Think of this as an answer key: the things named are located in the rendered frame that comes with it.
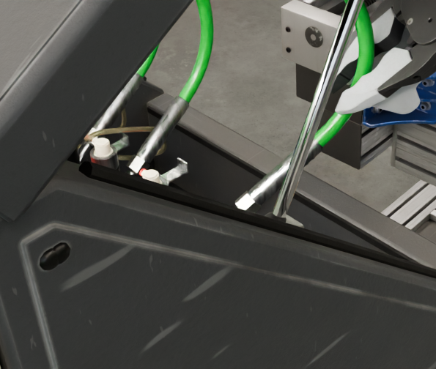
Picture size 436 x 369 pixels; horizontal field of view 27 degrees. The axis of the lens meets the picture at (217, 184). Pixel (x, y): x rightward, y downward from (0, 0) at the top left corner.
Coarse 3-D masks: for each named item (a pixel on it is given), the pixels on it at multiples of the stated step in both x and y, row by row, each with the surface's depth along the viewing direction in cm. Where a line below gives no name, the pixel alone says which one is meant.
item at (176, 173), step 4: (176, 168) 93; (180, 168) 93; (168, 172) 93; (172, 172) 92; (176, 172) 92; (180, 172) 92; (184, 172) 92; (164, 176) 92; (168, 176) 92; (172, 176) 92; (176, 176) 92; (180, 176) 92; (168, 180) 91; (172, 180) 92; (168, 184) 91
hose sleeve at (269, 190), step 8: (312, 144) 84; (312, 152) 84; (288, 160) 85; (280, 168) 85; (264, 176) 86; (272, 176) 85; (280, 176) 85; (256, 184) 86; (264, 184) 85; (272, 184) 85; (280, 184) 85; (256, 192) 85; (264, 192) 85; (272, 192) 85; (256, 200) 85; (264, 200) 85
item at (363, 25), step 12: (360, 12) 77; (360, 24) 78; (360, 36) 79; (372, 36) 79; (360, 48) 80; (372, 48) 80; (360, 60) 81; (372, 60) 81; (360, 72) 81; (336, 120) 83; (324, 132) 84; (336, 132) 84; (324, 144) 84
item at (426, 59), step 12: (420, 48) 76; (432, 48) 75; (420, 60) 76; (432, 60) 75; (396, 72) 77; (408, 72) 76; (420, 72) 76; (432, 72) 76; (384, 84) 78; (396, 84) 77; (408, 84) 77; (384, 96) 79
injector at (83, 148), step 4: (84, 144) 104; (88, 144) 104; (76, 148) 102; (80, 148) 104; (84, 148) 104; (88, 148) 104; (92, 148) 105; (76, 152) 102; (80, 152) 104; (84, 152) 104; (88, 152) 104; (72, 156) 102; (76, 156) 103; (80, 156) 104; (84, 156) 104; (88, 156) 105; (68, 160) 102; (72, 160) 102; (76, 160) 103; (80, 160) 104; (84, 160) 104; (80, 164) 104
